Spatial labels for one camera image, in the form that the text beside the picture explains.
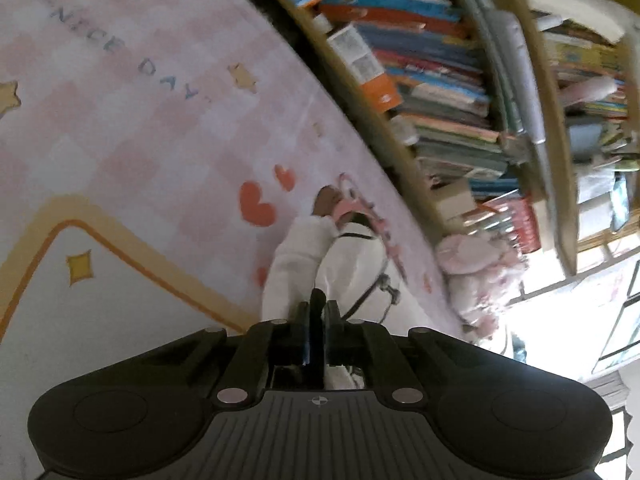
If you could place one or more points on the small white box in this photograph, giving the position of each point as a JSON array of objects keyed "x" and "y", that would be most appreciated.
[{"x": 323, "y": 22}]

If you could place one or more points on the row of thin books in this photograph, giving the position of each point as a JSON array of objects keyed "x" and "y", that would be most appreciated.
[{"x": 585, "y": 65}]

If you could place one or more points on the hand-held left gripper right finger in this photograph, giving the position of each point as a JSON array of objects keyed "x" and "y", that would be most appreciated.
[{"x": 334, "y": 335}]

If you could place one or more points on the pink plush toy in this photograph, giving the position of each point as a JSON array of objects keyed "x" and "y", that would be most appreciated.
[{"x": 470, "y": 260}]

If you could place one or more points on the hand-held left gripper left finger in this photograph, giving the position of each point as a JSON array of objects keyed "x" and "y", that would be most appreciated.
[{"x": 304, "y": 335}]

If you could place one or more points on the row of colourful books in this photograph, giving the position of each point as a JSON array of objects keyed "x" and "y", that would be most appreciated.
[{"x": 430, "y": 70}]

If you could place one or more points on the clear plastic container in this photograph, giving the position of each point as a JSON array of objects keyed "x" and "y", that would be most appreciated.
[{"x": 404, "y": 130}]

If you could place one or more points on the red boxed book set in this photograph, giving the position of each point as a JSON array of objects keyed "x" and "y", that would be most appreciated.
[{"x": 515, "y": 225}]

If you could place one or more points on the grey pole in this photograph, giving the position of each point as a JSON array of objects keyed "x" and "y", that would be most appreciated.
[{"x": 522, "y": 75}]

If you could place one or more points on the flat orange and white box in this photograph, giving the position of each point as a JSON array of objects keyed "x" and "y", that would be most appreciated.
[{"x": 367, "y": 67}]

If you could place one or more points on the wooden bookshelf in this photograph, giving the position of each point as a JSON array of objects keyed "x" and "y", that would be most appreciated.
[{"x": 550, "y": 110}]

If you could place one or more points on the white cardboard box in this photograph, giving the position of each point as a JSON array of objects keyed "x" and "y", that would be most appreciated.
[{"x": 455, "y": 200}]

